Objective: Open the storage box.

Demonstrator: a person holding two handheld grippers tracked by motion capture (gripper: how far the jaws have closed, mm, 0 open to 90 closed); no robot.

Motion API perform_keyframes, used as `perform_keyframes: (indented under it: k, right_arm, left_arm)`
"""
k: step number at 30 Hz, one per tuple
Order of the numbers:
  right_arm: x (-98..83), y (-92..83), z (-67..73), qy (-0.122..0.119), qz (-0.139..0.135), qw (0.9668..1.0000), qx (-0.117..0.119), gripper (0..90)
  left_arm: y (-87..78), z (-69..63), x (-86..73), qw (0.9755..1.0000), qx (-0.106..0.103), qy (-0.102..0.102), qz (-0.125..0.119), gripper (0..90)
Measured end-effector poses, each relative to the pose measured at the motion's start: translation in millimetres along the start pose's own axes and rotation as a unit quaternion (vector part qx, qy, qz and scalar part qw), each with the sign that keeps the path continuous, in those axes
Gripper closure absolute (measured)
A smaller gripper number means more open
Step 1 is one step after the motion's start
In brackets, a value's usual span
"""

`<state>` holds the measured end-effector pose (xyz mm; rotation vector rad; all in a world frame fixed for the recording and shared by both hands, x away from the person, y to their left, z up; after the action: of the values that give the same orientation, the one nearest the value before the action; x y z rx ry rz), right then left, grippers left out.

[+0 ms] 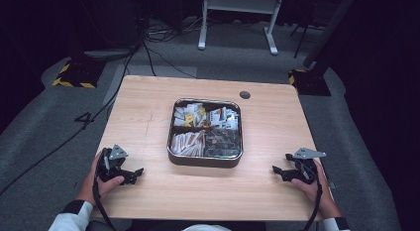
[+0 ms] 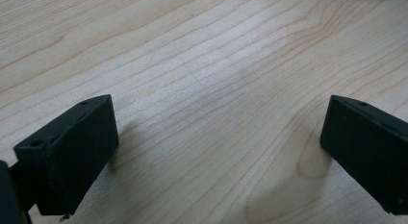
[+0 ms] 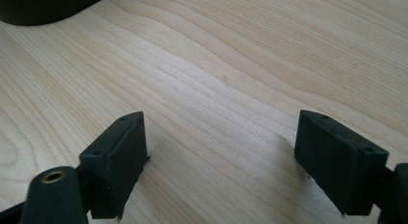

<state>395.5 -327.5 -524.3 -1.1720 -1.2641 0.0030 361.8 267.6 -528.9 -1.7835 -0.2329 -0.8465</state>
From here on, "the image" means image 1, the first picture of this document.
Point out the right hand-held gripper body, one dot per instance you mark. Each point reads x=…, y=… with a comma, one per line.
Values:
x=307, y=171

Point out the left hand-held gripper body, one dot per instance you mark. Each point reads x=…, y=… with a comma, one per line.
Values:
x=109, y=168

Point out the brown divided box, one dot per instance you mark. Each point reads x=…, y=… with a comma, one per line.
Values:
x=204, y=162

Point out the clear box lid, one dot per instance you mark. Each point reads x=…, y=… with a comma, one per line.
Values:
x=206, y=128

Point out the person's left hand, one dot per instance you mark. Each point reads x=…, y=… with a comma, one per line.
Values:
x=90, y=188

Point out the person's right hand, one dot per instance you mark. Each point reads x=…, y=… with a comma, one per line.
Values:
x=322, y=198

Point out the pile of long stick sachets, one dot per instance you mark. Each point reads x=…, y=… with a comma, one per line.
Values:
x=186, y=143

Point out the pile of dark packets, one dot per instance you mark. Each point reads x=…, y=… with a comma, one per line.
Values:
x=223, y=143

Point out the pile of white yellow packets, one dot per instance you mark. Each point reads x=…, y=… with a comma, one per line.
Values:
x=189, y=115

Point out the pile of white red packets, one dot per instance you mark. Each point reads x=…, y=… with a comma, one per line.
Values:
x=224, y=118

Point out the grey table grommet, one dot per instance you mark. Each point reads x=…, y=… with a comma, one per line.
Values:
x=244, y=94

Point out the yellow black striped stand base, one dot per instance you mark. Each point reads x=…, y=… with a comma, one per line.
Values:
x=79, y=75
x=310, y=84

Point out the person's white shirt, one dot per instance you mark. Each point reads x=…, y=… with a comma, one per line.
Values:
x=206, y=228

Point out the dark metal stand pole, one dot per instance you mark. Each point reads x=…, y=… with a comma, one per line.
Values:
x=330, y=26

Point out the white desk frame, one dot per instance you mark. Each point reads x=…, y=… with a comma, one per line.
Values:
x=237, y=4

